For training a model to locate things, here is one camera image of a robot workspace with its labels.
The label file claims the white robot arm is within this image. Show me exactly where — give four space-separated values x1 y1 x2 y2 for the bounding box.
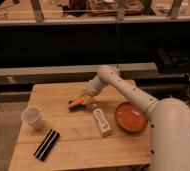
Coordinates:
85 65 190 171

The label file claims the white sponge bottle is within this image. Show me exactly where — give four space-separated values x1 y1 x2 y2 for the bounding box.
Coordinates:
93 108 112 137

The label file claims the wooden table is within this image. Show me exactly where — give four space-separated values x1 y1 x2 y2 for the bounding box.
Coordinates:
9 82 150 171

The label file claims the orange plate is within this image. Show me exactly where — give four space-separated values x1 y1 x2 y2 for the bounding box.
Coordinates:
115 102 148 133

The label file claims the white paper cup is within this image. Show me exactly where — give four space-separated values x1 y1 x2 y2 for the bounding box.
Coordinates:
21 106 43 130

